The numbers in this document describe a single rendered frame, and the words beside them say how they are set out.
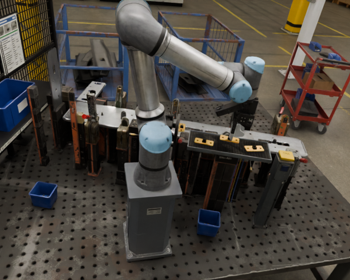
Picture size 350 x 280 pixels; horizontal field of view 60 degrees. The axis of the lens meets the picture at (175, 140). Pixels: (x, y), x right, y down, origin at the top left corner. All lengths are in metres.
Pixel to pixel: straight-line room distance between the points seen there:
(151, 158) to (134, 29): 0.45
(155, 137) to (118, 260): 0.64
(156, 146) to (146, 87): 0.22
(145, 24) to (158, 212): 0.71
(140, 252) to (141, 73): 0.79
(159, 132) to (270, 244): 0.87
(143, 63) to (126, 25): 0.19
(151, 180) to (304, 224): 0.98
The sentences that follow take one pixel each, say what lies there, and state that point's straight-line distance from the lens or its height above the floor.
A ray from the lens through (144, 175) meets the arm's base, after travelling 1.16.
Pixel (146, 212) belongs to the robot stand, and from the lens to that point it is 1.24.
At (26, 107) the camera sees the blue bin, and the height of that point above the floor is 1.07.
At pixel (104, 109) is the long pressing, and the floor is 1.00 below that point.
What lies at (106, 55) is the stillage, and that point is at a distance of 4.09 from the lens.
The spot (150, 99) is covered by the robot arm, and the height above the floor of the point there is 1.40.
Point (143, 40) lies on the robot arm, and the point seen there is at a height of 1.66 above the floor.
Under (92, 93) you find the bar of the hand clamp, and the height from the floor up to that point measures 1.21.
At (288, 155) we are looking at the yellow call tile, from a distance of 1.45.
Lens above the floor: 1.94
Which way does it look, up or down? 35 degrees down
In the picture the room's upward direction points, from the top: 8 degrees clockwise
